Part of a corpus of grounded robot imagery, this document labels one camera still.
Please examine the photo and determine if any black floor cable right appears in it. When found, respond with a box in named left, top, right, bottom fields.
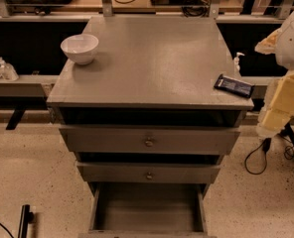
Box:
left=243, top=129, right=294, bottom=176

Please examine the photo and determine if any clear sanitizer bottle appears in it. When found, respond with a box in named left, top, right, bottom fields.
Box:
left=233, top=52, right=245, bottom=71
left=0, top=57, right=19, bottom=81

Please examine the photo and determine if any black coiled cables shelf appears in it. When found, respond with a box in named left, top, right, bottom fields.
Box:
left=181, top=0, right=210, bottom=17

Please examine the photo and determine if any dark blue rxbar wrapper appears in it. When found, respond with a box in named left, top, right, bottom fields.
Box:
left=214, top=74, right=254, bottom=98

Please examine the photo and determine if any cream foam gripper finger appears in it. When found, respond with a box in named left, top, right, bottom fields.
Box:
left=256, top=71, right=294, bottom=138
left=254, top=29, right=280, bottom=55

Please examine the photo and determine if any grey open bottom drawer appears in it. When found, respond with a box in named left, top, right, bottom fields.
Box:
left=77, top=182, right=216, bottom=238

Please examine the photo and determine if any grey top drawer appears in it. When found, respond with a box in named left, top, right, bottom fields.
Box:
left=60, top=125, right=239, bottom=155

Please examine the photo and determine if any grey wooden drawer cabinet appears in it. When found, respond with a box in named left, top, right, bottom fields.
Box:
left=46, top=15, right=255, bottom=196

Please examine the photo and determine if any white ceramic bowl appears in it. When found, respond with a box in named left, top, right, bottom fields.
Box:
left=61, top=34, right=99, bottom=64

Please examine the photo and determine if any black post bottom left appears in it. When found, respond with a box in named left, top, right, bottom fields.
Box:
left=17, top=204, right=35, bottom=238

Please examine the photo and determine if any clear sanitizer bottle left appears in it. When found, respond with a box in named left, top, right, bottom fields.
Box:
left=0, top=57, right=19, bottom=81

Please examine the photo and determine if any clear sanitizer bottle right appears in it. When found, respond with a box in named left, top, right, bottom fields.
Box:
left=233, top=52, right=245, bottom=71

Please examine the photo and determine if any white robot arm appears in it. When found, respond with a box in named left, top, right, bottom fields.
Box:
left=255, top=11, right=294, bottom=138

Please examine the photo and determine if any grey middle drawer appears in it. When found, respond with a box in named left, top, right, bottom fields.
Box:
left=76, top=162, right=220, bottom=183

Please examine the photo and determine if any black bracket left floor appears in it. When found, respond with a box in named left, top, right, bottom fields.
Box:
left=6, top=107, right=26, bottom=130

